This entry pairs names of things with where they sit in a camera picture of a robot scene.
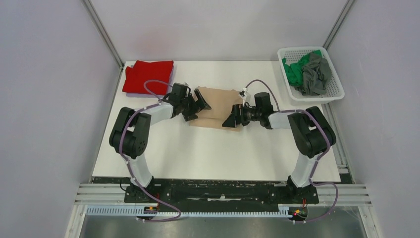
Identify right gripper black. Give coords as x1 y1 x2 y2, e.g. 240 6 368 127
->
222 104 262 128

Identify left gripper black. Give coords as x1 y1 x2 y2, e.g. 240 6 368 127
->
180 89 210 122

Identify beige t-shirt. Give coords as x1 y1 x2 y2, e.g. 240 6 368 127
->
189 87 243 132

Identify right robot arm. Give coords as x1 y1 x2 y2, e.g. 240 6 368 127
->
222 92 336 202

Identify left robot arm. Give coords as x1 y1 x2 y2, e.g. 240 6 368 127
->
109 83 211 202

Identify lavender folded t-shirt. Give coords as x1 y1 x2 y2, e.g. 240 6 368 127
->
126 64 176 99

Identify red folded t-shirt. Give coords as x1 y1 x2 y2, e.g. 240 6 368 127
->
122 60 174 96

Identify green t-shirt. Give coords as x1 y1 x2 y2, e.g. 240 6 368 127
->
282 50 322 87

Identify grey t-shirt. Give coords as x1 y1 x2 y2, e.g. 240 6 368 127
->
294 53 332 96

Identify white plastic basket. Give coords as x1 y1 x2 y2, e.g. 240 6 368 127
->
277 46 345 105

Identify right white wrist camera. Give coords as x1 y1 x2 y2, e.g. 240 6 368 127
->
239 87 250 106

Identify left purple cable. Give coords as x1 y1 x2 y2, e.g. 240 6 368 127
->
118 79 182 223

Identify purple cable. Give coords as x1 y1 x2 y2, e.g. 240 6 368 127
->
118 79 182 223
245 79 339 225

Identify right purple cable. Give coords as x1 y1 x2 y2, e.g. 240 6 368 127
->
245 79 339 225

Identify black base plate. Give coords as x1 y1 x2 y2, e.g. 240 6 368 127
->
124 178 319 212

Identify white slotted cable duct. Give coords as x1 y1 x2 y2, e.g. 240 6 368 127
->
86 205 292 218

